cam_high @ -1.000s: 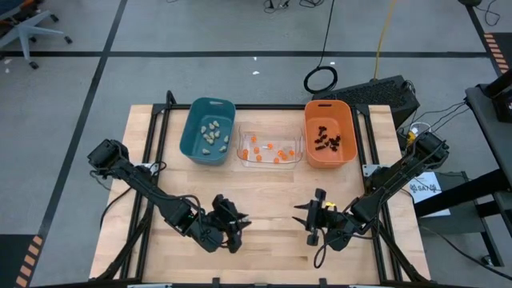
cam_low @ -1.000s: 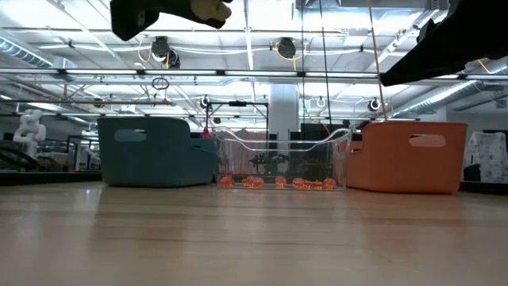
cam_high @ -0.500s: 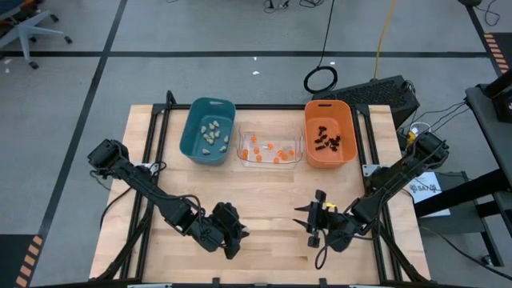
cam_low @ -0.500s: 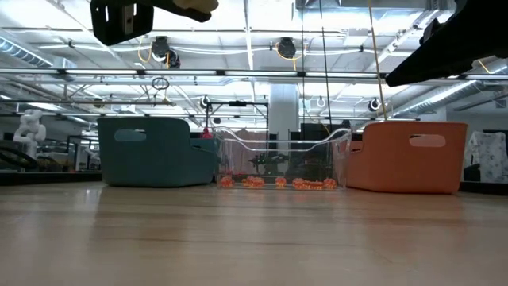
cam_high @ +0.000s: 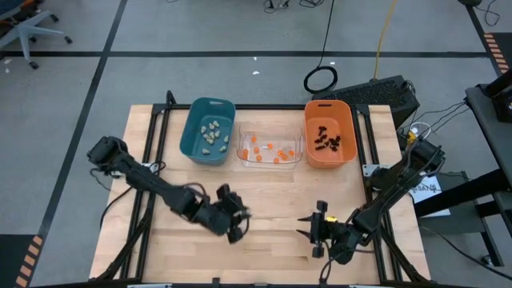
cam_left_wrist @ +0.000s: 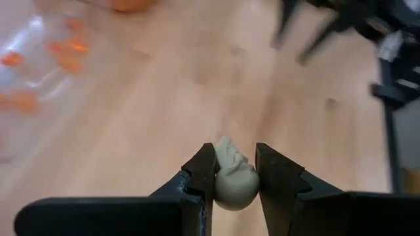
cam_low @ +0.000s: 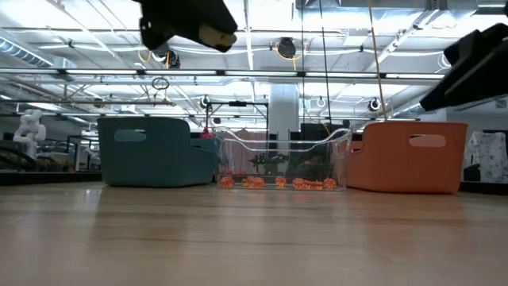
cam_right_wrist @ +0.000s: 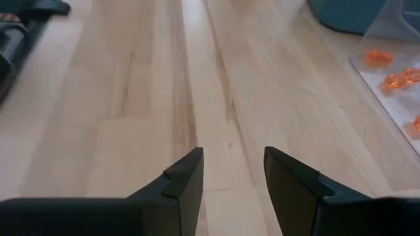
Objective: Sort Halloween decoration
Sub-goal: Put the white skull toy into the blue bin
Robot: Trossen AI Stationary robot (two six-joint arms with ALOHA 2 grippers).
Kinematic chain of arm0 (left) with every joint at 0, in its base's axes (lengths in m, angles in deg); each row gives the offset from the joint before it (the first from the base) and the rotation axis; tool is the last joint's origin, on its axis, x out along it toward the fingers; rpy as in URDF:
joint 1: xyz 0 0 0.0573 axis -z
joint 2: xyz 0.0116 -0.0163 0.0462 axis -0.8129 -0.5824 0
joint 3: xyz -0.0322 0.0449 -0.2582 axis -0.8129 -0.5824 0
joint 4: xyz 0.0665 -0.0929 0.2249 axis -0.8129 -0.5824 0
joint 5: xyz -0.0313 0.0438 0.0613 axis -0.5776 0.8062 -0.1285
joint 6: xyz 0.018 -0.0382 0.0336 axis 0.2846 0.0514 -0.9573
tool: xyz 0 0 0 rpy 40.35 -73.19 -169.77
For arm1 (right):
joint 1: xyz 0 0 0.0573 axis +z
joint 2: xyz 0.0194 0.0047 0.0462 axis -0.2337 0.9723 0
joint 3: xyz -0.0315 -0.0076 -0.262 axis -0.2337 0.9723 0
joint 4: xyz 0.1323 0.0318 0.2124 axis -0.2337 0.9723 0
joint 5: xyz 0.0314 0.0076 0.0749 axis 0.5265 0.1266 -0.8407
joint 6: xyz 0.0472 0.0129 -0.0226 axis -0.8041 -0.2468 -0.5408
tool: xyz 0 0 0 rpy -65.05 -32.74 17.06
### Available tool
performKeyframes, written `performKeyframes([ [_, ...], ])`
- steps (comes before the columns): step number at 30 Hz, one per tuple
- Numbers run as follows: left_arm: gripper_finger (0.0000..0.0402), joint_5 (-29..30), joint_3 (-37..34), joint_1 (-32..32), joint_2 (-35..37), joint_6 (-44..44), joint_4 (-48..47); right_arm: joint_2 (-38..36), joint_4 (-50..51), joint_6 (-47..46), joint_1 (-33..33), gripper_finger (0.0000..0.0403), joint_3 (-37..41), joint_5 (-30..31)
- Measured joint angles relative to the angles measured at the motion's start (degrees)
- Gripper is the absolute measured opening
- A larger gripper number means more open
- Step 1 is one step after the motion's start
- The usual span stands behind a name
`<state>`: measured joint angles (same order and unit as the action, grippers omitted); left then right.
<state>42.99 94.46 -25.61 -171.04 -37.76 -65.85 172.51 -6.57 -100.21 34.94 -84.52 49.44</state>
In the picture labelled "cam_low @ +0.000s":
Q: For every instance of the small pale plastic skull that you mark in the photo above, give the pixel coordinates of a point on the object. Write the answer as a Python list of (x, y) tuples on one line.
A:
[(217, 37)]

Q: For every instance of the long white light bar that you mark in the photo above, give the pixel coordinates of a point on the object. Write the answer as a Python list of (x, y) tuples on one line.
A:
[(178, 72)]

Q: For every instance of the clear plastic bin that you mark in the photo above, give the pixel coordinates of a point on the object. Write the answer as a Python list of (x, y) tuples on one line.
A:
[(278, 159)]

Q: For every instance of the teal plastic bin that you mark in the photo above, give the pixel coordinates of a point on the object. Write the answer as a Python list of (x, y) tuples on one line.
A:
[(158, 155)]

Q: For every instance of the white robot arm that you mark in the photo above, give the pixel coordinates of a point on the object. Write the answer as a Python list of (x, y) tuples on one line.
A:
[(29, 129)]

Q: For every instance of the orange plastic bin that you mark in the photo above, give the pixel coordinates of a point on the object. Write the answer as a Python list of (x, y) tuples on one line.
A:
[(405, 167)]

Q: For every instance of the black metal stand frame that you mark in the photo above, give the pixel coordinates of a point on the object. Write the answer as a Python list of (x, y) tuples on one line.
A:
[(238, 103)]

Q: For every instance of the black bulky object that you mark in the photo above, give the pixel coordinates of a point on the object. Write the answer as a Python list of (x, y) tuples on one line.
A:
[(472, 174)]

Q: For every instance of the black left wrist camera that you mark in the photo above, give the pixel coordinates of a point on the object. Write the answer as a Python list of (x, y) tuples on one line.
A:
[(156, 33)]

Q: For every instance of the black curved tube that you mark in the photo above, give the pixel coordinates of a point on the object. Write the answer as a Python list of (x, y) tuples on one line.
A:
[(16, 153)]

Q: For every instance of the small red object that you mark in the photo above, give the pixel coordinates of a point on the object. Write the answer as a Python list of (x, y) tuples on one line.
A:
[(206, 134)]

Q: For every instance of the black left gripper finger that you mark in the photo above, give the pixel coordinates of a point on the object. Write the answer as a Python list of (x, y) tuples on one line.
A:
[(226, 25), (186, 29)]

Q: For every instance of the white patterned cloth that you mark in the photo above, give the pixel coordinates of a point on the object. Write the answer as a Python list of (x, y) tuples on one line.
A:
[(490, 151)]

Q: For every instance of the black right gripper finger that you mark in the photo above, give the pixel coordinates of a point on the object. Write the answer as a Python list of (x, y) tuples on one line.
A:
[(480, 45), (472, 87)]

